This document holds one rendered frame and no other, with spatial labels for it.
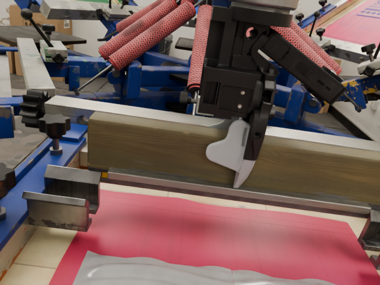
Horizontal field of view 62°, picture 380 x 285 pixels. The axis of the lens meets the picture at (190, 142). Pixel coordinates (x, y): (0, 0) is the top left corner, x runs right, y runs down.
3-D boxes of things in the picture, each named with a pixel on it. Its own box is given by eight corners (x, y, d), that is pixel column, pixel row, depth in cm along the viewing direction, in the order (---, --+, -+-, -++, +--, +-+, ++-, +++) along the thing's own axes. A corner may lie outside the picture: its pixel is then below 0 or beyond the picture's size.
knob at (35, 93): (51, 137, 59) (48, 99, 56) (20, 133, 59) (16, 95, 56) (66, 122, 66) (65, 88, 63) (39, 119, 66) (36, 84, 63)
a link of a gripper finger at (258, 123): (237, 150, 40) (250, 82, 38) (251, 152, 40) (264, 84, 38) (243, 163, 35) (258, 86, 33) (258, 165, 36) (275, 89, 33)
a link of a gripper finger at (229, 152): (199, 181, 41) (210, 112, 39) (244, 188, 41) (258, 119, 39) (200, 191, 38) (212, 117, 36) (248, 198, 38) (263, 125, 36)
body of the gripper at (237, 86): (197, 99, 42) (212, 1, 37) (260, 107, 43) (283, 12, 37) (197, 119, 35) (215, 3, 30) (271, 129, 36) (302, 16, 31)
